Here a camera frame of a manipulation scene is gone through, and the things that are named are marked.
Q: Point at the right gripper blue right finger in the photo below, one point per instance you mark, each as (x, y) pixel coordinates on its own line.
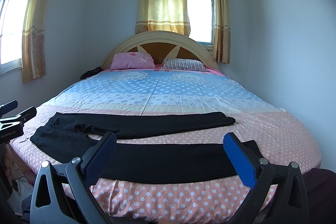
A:
(289, 203)

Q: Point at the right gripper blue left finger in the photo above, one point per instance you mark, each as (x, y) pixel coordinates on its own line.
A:
(49, 203)

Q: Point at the black pants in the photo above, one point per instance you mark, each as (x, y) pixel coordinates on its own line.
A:
(66, 136)

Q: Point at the black clothing beside bed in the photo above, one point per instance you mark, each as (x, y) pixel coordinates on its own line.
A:
(91, 73)

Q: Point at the polka dot bed sheet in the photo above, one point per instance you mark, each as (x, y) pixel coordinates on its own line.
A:
(280, 137)

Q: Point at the yellow left window curtain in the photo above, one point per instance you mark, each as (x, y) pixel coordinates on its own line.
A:
(33, 41)

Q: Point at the pink pillow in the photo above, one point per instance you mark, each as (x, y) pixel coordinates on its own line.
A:
(132, 60)

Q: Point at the left side window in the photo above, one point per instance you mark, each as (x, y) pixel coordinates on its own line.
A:
(12, 19)

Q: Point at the window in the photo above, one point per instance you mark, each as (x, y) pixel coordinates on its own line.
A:
(12, 19)
(201, 16)

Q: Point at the striped pillow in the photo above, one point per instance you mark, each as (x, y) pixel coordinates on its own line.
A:
(184, 65)

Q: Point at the yellow right curtain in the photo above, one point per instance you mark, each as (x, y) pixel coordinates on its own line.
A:
(222, 32)

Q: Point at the cream arched headboard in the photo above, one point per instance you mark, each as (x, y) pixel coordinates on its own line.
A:
(163, 45)

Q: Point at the back window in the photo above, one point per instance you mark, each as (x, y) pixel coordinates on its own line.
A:
(201, 16)

